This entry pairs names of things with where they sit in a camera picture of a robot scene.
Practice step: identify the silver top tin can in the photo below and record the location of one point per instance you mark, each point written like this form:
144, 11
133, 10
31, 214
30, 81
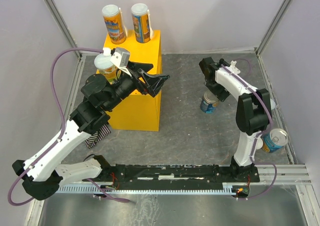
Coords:
209, 102

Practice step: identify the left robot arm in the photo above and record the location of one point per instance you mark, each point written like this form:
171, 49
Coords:
44, 174

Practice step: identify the yellow shelf cabinet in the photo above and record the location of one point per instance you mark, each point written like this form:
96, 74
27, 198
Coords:
137, 111

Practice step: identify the striped black white cloth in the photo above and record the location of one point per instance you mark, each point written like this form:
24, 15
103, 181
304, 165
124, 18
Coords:
94, 139

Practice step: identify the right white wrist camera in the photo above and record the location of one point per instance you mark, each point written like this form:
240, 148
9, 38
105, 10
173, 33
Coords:
233, 67

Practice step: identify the blue orange can with spoon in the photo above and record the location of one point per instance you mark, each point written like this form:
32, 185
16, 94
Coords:
141, 18

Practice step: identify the green label can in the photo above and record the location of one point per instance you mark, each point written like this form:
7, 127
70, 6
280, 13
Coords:
105, 67

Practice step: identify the orange can white lid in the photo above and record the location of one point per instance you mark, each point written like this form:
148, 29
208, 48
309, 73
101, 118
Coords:
259, 144

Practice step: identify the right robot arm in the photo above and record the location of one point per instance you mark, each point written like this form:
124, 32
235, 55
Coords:
253, 113

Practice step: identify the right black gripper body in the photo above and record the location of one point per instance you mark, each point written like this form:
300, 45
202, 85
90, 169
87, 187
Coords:
217, 89

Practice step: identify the clear lid can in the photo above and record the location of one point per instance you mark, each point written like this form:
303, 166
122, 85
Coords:
272, 104

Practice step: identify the light blue cable duct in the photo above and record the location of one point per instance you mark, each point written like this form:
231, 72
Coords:
89, 188

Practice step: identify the teal blue pull-tab can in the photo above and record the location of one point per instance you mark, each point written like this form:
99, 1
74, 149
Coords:
275, 140

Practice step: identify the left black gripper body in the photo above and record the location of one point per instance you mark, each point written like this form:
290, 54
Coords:
134, 81

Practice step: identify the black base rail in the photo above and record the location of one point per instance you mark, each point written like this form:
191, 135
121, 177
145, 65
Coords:
130, 176

